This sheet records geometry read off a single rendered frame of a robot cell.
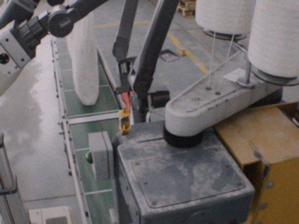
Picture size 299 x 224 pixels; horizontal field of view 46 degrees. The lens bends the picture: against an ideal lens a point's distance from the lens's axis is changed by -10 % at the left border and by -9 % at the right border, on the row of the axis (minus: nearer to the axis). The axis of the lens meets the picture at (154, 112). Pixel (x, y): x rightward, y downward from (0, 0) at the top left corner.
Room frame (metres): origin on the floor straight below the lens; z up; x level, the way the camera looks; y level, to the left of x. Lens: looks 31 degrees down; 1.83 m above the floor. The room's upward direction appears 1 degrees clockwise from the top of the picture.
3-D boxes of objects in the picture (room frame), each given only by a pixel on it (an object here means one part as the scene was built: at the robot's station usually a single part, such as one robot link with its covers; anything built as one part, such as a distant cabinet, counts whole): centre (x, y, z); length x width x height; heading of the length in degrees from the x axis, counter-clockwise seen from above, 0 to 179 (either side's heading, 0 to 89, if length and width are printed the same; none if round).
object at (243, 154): (0.73, -0.18, 1.26); 0.22 x 0.05 x 0.16; 17
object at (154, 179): (0.64, -0.05, 1.21); 0.30 x 0.25 x 0.30; 17
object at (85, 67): (2.70, 0.54, 0.74); 0.47 x 0.22 x 0.72; 15
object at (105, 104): (3.39, 0.76, 0.34); 2.21 x 0.39 x 0.09; 17
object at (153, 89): (1.11, 0.01, 1.24); 0.11 x 0.09 x 0.12; 107
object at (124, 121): (0.73, 0.07, 1.37); 0.03 x 0.02 x 0.03; 17
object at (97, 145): (0.70, 0.12, 1.29); 0.08 x 0.05 x 0.09; 17
